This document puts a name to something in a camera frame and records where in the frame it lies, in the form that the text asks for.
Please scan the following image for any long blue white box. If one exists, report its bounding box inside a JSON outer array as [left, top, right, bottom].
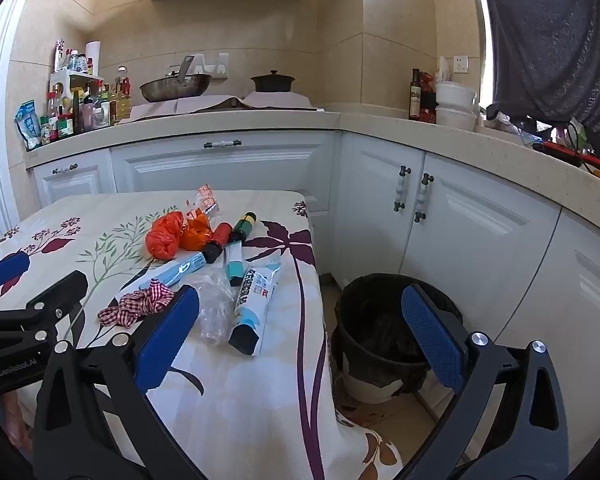
[[139, 251, 207, 292]]

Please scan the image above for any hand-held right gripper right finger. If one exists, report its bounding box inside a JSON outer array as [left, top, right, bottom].
[[395, 282, 571, 480]]

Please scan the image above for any red black power strip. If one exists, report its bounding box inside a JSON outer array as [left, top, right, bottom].
[[532, 141, 600, 171]]

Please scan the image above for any red tube with black cap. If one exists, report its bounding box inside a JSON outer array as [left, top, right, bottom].
[[201, 222, 233, 264]]

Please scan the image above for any red packet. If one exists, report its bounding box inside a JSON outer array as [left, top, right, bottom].
[[420, 72, 438, 124]]

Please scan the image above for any white double wall outlet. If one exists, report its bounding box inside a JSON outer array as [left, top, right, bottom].
[[167, 52, 229, 81]]

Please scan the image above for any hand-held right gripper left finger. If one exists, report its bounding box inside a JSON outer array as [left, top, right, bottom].
[[32, 285, 211, 480]]

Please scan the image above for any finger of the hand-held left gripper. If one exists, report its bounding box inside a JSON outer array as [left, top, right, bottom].
[[0, 251, 31, 295], [0, 270, 89, 335]]

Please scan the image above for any dark curtain cloth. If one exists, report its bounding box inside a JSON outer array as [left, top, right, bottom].
[[477, 0, 600, 156]]

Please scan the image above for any cluster of condiment bottles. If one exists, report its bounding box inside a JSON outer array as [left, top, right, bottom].
[[40, 40, 133, 143]]

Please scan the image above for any paper towel roll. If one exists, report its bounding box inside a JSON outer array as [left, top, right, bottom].
[[85, 41, 102, 77]]

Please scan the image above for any green bottle with black cap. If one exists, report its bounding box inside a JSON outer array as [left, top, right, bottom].
[[228, 212, 257, 243]]

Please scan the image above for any floral tablecloth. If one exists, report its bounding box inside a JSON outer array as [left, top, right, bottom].
[[0, 190, 403, 480]]

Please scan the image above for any vertical cabinet door handle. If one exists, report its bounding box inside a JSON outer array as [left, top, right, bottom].
[[414, 173, 434, 223], [394, 166, 411, 212]]

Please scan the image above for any clear plastic bag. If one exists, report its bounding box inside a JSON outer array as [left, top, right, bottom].
[[182, 267, 241, 346]]

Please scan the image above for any white lidded container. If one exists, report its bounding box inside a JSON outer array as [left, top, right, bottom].
[[435, 81, 478, 108], [435, 105, 477, 131]]

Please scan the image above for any black cooking pot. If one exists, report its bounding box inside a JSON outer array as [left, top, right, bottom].
[[250, 71, 296, 93]]

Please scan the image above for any white blue toothpaste tube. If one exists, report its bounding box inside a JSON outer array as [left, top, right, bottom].
[[227, 264, 282, 357]]

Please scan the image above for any person's left hand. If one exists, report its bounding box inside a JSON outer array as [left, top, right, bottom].
[[2, 392, 33, 453]]

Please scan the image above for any clear wrapper with orange print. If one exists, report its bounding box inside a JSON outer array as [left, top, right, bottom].
[[185, 184, 222, 221]]

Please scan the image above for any red plastic bag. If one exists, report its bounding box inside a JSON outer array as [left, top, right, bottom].
[[145, 211, 187, 261]]

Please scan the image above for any steel wok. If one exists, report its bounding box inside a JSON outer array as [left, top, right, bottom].
[[139, 55, 213, 103]]

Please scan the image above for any white spice rack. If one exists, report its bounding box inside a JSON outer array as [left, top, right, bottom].
[[49, 72, 106, 106]]

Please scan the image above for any pale stove cover cloth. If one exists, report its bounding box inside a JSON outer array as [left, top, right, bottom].
[[130, 91, 326, 121]]

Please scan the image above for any dark oil bottle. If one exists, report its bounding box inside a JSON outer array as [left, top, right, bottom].
[[408, 68, 423, 121]]

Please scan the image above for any red checkered cloth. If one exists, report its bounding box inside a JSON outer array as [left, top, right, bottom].
[[97, 278, 176, 328]]

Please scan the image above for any teal white box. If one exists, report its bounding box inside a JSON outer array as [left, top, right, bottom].
[[223, 241, 244, 287]]

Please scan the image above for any black lined trash bin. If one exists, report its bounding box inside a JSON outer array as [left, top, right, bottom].
[[330, 272, 465, 403]]

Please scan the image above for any blue snack packet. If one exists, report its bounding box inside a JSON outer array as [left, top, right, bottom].
[[14, 100, 43, 152]]

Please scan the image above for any orange plastic bag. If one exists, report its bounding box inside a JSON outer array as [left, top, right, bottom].
[[180, 212, 216, 252]]

